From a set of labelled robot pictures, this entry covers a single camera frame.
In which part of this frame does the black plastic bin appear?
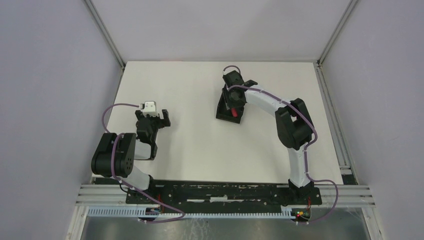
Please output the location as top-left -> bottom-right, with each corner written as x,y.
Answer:
215,89 -> 247,124

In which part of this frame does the right aluminium corner post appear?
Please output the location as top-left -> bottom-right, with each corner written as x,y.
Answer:
316,0 -> 360,66

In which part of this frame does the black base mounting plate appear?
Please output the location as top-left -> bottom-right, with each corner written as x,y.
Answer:
125,179 -> 323,215

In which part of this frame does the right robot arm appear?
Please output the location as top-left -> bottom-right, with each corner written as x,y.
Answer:
215,70 -> 314,197

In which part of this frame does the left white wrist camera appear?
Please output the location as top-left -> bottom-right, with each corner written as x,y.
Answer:
139,101 -> 159,117

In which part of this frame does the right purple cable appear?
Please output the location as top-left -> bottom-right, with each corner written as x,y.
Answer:
222,64 -> 339,225

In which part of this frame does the aluminium front rail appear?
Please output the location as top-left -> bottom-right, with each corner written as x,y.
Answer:
76,184 -> 376,208

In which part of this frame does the white slotted cable duct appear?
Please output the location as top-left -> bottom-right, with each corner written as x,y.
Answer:
87,206 -> 295,220

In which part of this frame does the left aluminium corner post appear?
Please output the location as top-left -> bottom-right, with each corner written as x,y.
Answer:
82,0 -> 126,71

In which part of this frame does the aluminium corner post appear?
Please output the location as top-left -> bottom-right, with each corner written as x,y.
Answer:
316,0 -> 360,66
82,0 -> 126,71

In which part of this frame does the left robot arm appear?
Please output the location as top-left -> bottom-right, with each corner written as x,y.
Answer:
91,109 -> 171,191

